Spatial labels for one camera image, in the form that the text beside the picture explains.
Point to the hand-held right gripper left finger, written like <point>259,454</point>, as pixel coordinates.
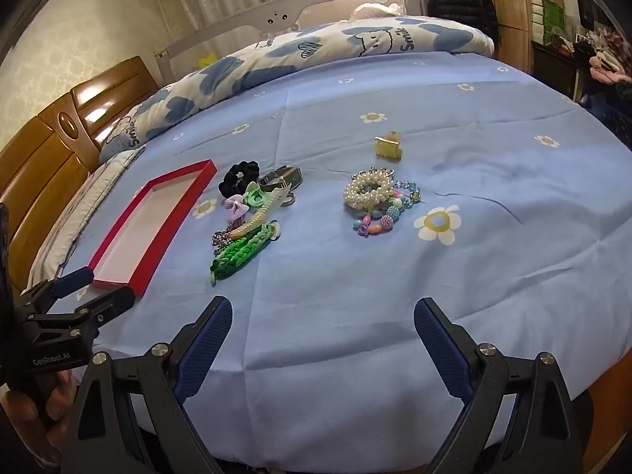
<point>203,350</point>

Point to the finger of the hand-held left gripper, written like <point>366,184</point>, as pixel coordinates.
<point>69,281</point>
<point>106,306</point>

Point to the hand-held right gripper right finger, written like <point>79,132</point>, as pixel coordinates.
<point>442,350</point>

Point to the red shallow box tray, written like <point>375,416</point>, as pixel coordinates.
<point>148,227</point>

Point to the purple bow hair clip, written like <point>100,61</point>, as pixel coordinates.
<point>236,205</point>

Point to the black scrunchie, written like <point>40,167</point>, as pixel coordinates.
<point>227,182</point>

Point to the yellow hair claw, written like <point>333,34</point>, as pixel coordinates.
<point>385,148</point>

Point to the person's left hand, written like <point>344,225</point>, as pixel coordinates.
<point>29,414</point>

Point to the grey striped pillow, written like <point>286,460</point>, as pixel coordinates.
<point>74,212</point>

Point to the blue flowered bedsheet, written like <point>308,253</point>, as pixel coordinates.
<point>345,281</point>

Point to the wooden headboard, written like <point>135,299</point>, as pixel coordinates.
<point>44,158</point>

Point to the cream banana hair clip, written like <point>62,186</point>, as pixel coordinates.
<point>256,218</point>

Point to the green hair claw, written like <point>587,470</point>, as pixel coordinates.
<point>256,197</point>

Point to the yellow cloth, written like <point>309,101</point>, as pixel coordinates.
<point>208,59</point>

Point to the dark cabinet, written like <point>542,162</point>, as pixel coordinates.
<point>558,71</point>

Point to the white quilt with blue hearts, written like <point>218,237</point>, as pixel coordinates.
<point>296,54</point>

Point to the pile of clothes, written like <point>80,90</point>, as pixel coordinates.
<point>610,69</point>

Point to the black down jacket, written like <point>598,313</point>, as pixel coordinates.
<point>459,5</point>

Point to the white soft cushion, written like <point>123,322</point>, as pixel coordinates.
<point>377,10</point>

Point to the wooden wardrobe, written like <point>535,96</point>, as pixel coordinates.
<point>508,10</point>

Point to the stack of green boxes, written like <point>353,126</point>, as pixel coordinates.
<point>548,17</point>

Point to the black television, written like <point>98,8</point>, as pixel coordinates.
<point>590,5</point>

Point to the grey bed guard rail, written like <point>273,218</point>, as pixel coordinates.
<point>276,15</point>

